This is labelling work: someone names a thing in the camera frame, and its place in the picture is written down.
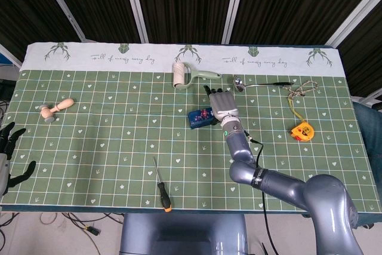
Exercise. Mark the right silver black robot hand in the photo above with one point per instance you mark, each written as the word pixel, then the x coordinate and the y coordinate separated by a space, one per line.
pixel 224 104

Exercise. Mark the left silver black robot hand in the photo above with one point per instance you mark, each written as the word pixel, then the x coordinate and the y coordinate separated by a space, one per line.
pixel 2 167

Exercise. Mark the blue glasses case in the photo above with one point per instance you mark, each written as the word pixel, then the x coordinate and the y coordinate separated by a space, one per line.
pixel 200 119

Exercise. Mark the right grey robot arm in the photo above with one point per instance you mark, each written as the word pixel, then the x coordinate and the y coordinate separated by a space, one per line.
pixel 241 150

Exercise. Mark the green lint roller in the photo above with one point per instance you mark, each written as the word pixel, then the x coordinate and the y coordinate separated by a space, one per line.
pixel 179 77

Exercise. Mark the small wooden mallet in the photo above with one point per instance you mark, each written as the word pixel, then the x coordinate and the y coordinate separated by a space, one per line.
pixel 47 113

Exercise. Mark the yellow tape measure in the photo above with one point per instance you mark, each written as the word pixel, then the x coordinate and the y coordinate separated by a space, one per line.
pixel 303 132

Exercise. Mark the dark pleated curtain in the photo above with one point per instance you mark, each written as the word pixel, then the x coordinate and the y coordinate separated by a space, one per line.
pixel 185 4

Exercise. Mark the black orange screwdriver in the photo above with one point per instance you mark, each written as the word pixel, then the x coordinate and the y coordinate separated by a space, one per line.
pixel 164 195

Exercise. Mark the green grid tablecloth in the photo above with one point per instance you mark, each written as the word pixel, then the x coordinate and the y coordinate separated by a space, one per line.
pixel 119 135

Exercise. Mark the black power strip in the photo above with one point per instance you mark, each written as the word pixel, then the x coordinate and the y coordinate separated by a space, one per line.
pixel 94 231

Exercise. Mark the grey blue robot torso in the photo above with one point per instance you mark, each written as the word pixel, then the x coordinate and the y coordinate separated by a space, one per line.
pixel 179 237

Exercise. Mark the white partition post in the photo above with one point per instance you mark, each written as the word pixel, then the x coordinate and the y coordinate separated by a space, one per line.
pixel 59 4
pixel 134 4
pixel 355 13
pixel 234 4

